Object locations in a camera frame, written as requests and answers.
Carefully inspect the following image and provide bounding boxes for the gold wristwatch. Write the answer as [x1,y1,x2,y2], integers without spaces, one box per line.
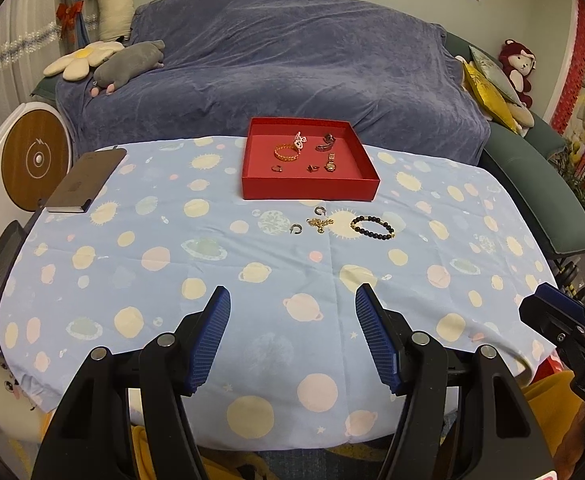
[324,153,336,172]

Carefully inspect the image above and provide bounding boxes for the gold chain-link bangle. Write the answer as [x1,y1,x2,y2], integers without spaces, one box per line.
[274,143,300,162]

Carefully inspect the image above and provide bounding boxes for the silver blue-dial wristwatch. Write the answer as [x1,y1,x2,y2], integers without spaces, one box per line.
[315,133,336,152]

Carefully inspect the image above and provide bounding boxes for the person's right hand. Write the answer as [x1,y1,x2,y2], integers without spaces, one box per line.
[553,402,585,479]

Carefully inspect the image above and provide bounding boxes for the blue planet-print tablecloth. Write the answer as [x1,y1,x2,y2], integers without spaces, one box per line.
[0,136,553,451]

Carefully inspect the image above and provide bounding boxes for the potted flower plant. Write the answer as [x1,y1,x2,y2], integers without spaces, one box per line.
[557,141,585,210]

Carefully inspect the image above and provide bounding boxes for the green sofa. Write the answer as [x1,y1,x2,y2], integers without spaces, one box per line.
[445,32,585,260]

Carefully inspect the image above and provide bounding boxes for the beige plush toy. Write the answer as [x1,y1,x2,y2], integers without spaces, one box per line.
[506,102,535,138]

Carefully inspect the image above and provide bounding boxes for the red cardboard box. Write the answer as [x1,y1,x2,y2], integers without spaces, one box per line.
[242,117,381,202]

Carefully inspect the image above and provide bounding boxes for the gold shiny cushion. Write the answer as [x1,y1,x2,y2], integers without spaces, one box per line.
[455,55,521,134]

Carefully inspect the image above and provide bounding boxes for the grey silver cushion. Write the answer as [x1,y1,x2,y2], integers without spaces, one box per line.
[469,46,521,105]

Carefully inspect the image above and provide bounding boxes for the red monkey plush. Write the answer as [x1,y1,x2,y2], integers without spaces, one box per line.
[499,39,537,108]

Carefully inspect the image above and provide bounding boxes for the white round wood-faced appliance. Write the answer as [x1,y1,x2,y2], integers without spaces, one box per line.
[0,102,72,236]

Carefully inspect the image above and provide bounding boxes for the blue-grey sofa blanket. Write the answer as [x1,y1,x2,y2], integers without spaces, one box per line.
[56,0,490,165]

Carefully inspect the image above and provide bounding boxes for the grey plush animal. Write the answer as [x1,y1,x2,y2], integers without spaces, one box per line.
[90,40,166,98]

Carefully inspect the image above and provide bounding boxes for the red paper garland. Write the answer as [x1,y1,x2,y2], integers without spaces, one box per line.
[551,0,585,134]

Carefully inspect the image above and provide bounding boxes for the cream flower plush pillow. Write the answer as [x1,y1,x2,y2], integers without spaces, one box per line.
[43,41,124,81]

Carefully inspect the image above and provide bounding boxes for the red ribbon bow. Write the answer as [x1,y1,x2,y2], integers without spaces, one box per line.
[56,0,83,42]

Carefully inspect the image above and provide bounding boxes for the white sheer curtain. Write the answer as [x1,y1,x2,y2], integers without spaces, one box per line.
[0,0,96,125]

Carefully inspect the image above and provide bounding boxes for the dark bead gold bracelet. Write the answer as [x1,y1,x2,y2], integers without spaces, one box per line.
[349,214,397,241]

